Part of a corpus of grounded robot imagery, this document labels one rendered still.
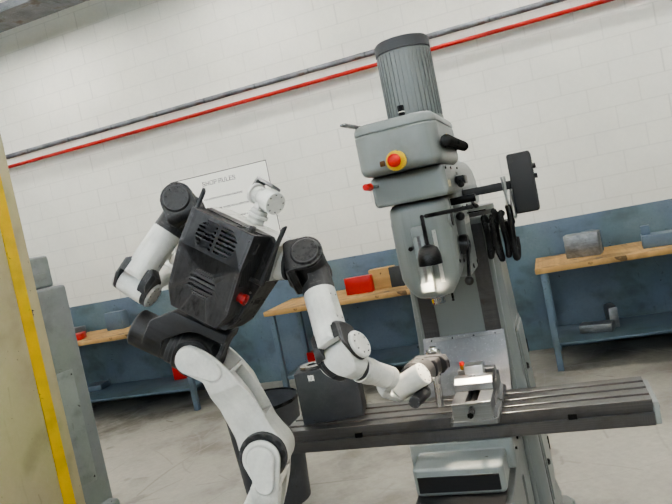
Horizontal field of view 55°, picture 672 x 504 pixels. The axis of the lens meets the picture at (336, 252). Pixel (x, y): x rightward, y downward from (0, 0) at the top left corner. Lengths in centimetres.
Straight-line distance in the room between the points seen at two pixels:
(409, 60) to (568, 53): 415
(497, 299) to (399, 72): 93
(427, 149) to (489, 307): 83
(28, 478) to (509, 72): 512
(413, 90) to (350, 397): 110
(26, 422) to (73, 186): 551
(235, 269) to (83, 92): 657
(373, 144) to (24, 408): 180
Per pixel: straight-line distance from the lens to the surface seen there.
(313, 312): 172
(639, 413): 216
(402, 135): 196
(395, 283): 603
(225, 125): 714
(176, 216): 191
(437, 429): 221
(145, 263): 195
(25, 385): 298
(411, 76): 236
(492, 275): 254
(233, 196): 709
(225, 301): 176
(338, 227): 666
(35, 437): 301
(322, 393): 234
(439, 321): 259
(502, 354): 255
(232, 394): 193
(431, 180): 203
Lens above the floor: 163
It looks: 3 degrees down
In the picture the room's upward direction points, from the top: 12 degrees counter-clockwise
